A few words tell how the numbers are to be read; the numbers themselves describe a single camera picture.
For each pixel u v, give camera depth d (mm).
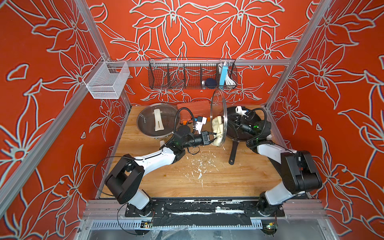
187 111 668
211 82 954
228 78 924
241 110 759
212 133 711
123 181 434
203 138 656
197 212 727
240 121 697
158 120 931
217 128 700
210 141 683
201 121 702
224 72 856
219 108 1254
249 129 710
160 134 905
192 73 976
